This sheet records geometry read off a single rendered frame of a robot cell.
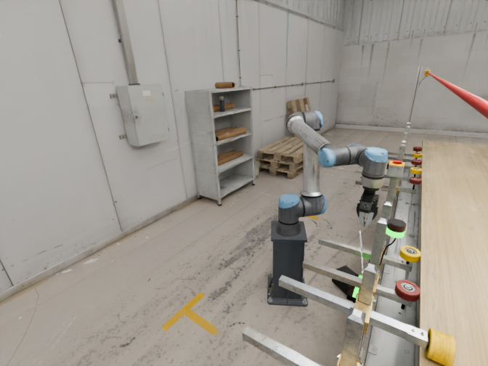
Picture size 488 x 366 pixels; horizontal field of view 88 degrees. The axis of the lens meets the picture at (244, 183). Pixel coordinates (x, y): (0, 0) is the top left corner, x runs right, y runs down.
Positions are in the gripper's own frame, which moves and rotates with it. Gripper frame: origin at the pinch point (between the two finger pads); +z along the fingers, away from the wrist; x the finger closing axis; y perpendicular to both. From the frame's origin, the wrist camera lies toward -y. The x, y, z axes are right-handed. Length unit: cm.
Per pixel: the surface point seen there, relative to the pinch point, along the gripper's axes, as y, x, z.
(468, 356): -45, -36, 8
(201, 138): 129, 221, 3
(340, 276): -26.0, 3.8, 12.8
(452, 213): 52, -39, 9
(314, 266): -25.9, 15.3, 12.7
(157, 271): -7, 169, 99
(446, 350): -52, -29, 2
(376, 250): -22.2, -7.7, -2.5
